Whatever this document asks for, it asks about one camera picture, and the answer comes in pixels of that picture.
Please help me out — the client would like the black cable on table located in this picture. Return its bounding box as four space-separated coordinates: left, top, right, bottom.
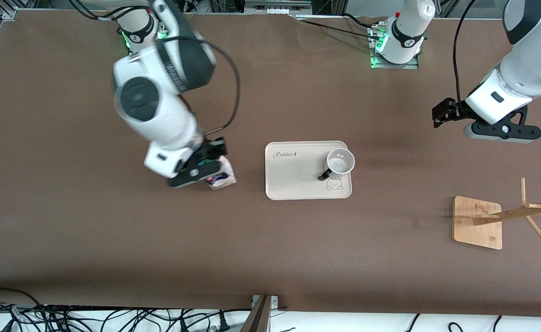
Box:
342 13 382 28
293 18 384 41

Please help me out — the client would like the white smiley cup black handle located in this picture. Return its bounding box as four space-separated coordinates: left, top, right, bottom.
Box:
317 148 356 181

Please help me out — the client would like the beige rabbit tray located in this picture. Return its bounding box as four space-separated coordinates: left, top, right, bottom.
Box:
265 141 352 201

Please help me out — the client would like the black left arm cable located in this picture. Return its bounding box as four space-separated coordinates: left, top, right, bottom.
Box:
452 0 477 110

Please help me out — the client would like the grey metal post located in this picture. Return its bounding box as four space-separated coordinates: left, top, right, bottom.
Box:
240 295 273 332

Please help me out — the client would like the blue white milk carton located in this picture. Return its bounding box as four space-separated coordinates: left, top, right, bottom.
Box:
205 156 237 190

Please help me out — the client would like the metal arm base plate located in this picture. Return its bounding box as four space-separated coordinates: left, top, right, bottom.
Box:
369 23 420 70

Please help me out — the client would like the wooden cup rack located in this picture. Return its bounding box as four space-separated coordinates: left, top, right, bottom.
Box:
452 178 541 250

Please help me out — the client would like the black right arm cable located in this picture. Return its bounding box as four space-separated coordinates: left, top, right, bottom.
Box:
157 37 242 135

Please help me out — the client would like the silver metal bracket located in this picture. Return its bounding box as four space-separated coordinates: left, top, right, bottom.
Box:
251 295 280 310

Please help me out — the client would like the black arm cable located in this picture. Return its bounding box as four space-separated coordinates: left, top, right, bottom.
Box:
452 0 477 110
157 37 242 135

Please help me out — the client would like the grey power strip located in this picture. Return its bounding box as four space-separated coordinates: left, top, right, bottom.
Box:
244 0 312 15

